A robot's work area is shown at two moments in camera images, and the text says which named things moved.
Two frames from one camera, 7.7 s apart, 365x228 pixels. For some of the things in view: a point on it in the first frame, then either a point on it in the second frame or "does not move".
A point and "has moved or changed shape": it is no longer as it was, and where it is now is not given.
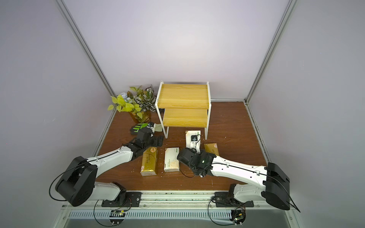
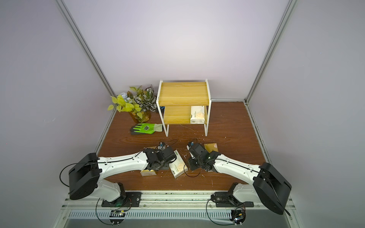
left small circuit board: x=117 y=216 does not move
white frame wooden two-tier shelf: x=186 y=106 does not move
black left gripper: x=157 y=143 to x=167 y=166
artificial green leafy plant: x=138 y=100 does not move
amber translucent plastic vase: x=141 y=117 does not move
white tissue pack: x=193 y=140 to x=197 y=114
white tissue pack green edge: x=171 y=162 has moved or changed shape
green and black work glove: x=157 y=128 does not move
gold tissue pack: x=212 y=148 does not move
